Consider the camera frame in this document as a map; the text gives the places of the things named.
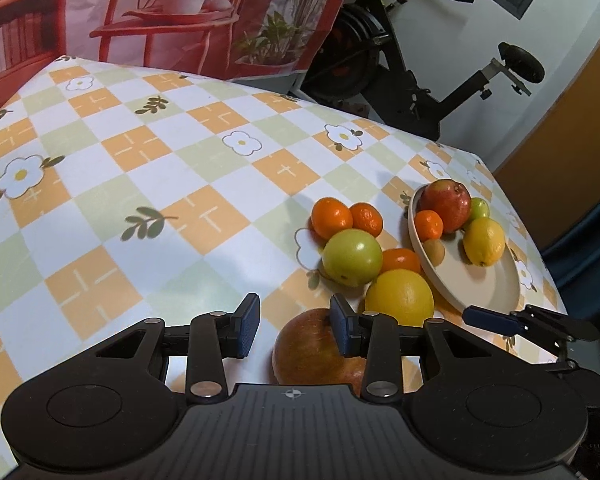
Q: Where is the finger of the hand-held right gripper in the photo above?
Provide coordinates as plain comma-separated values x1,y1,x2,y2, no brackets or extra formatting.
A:
462,304,600,357

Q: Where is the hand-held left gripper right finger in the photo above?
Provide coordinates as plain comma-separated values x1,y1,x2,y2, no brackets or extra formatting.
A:
329,294,526,403

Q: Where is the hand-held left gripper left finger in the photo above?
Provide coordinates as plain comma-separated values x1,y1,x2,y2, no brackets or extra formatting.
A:
70,294,261,403

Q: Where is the beige plate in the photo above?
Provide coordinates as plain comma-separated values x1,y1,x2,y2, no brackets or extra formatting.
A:
407,183,522,313

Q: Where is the dark red apple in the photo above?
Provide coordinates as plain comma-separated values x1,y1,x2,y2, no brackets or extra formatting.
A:
272,308,368,396

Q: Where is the large yellow orange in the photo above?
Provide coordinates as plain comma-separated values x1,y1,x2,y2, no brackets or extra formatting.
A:
364,269,435,328

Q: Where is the green apple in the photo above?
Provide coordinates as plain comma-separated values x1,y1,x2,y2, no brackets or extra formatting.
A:
467,197,491,221
322,228,384,287

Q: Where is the yellow lemon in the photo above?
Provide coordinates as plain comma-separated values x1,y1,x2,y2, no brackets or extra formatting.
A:
462,216,507,267

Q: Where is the orange tangerine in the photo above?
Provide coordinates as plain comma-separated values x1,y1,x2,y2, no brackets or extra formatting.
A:
380,248,423,276
349,202,384,238
414,210,445,240
311,197,355,240

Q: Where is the bright red apple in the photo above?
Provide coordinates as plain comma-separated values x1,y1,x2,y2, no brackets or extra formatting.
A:
418,179,473,234

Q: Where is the dark blue cloth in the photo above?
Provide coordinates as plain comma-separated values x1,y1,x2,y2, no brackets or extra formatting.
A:
540,192,600,333

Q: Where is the orange wooden door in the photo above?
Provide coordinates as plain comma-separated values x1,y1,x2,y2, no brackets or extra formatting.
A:
494,67,600,248

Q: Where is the checked flower tablecloth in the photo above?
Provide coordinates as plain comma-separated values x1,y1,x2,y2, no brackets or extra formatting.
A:
0,55,571,466

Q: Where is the black exercise bike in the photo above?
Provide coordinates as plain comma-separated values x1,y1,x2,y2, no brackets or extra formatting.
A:
300,0,546,141

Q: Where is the printed wall backdrop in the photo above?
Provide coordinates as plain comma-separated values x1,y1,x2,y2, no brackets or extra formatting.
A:
0,0,366,123

